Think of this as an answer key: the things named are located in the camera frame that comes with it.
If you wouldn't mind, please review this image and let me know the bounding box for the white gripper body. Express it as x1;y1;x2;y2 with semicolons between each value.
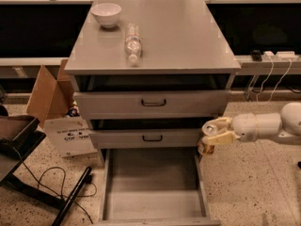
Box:
231;113;257;142

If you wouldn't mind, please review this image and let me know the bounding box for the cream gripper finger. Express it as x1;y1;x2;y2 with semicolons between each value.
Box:
209;117;232;130
202;131;239;145

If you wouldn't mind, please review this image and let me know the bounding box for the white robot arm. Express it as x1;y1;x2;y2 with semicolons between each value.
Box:
201;103;301;146

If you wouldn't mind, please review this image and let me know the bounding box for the grey top drawer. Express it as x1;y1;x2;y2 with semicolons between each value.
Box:
74;74;229;120

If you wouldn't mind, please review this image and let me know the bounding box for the grey drawer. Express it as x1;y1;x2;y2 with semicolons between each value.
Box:
90;117;208;149
96;148;221;226
74;74;229;120

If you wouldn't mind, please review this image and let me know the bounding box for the grey drawer cabinet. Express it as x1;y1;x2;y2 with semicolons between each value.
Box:
63;0;242;162

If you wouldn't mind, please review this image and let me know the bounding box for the grey bottom drawer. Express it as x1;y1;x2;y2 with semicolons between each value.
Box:
96;148;221;226

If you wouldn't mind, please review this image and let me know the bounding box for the grey middle drawer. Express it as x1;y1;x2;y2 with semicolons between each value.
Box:
90;117;208;149

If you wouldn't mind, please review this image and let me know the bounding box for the black adapter on ledge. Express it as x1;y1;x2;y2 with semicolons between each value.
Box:
250;50;262;61

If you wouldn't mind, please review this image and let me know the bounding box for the white power strip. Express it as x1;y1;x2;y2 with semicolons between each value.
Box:
263;51;298;60

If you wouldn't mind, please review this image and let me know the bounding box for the clear plastic water bottle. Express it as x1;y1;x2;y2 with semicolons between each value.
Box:
124;24;142;64

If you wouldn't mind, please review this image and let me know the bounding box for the white ceramic bowl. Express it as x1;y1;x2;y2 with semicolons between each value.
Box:
90;3;121;28

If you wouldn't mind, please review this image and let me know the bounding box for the brown cardboard box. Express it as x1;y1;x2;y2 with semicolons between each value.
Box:
26;59;96;157

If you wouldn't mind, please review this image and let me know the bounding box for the white hanging cable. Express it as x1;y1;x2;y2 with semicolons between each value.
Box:
255;57;293;105

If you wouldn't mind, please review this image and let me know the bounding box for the black top drawer handle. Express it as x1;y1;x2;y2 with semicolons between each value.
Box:
140;99;166;107

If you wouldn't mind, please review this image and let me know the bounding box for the black drawer handle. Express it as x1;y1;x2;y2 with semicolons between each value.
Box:
142;135;163;142
140;99;166;107

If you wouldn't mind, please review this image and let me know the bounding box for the black middle drawer handle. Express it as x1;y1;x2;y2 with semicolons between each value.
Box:
142;135;163;142

